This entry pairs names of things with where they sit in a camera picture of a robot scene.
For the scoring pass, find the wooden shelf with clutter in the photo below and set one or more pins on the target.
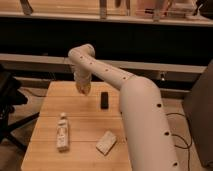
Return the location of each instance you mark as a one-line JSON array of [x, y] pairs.
[[168, 12]]

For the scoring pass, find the white plastic bottle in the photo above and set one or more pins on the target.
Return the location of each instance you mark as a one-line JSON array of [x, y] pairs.
[[62, 134]]

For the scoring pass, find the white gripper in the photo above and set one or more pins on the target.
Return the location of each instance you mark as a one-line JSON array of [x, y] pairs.
[[82, 79]]

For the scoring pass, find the dark cabinet at right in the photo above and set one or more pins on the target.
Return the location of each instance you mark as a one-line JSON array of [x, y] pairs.
[[198, 107]]

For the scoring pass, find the black office chair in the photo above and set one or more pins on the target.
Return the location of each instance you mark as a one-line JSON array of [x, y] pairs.
[[10, 96]]

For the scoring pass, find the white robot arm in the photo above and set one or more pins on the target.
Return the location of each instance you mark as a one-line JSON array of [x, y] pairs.
[[149, 139]]

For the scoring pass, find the small black rectangular block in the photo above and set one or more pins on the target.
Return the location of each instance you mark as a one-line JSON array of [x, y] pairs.
[[104, 100]]

